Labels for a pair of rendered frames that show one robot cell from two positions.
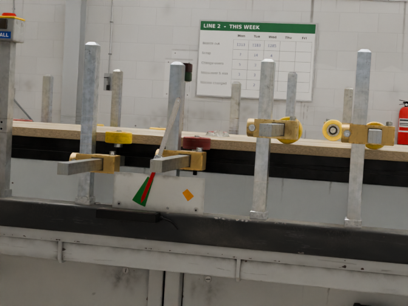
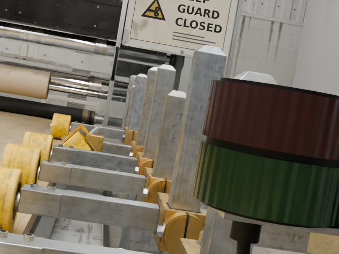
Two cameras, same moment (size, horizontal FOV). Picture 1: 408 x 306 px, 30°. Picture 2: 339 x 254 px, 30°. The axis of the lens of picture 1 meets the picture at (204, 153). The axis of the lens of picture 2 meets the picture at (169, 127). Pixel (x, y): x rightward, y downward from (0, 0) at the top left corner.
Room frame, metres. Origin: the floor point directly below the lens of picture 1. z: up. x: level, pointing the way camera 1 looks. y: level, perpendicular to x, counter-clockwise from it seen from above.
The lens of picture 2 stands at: (2.27, 0.30, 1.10)
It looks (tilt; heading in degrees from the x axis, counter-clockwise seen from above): 3 degrees down; 251
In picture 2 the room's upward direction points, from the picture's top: 10 degrees clockwise
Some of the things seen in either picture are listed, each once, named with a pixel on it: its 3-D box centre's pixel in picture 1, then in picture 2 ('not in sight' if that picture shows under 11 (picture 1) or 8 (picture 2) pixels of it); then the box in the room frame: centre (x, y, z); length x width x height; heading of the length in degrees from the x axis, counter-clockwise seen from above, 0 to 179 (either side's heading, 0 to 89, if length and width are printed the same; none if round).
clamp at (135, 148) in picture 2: not in sight; (140, 154); (1.83, -1.16, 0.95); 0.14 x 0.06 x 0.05; 78
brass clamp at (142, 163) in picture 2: not in sight; (148, 169); (1.88, -0.91, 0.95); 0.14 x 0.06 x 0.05; 78
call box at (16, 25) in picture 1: (8, 30); not in sight; (2.21, 0.58, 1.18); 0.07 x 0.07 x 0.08; 78
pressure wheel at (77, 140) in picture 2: not in sight; (73, 149); (1.98, -1.21, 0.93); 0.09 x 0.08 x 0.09; 168
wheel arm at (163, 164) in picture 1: (178, 162); not in sight; (2.01, 0.07, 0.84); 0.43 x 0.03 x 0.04; 168
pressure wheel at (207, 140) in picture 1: (195, 155); not in sight; (2.20, 0.02, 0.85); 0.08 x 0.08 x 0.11
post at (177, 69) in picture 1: (173, 149); not in sight; (2.10, 0.09, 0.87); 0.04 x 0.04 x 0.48; 78
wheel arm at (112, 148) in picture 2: not in sight; (174, 159); (1.74, -1.16, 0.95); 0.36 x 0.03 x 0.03; 168
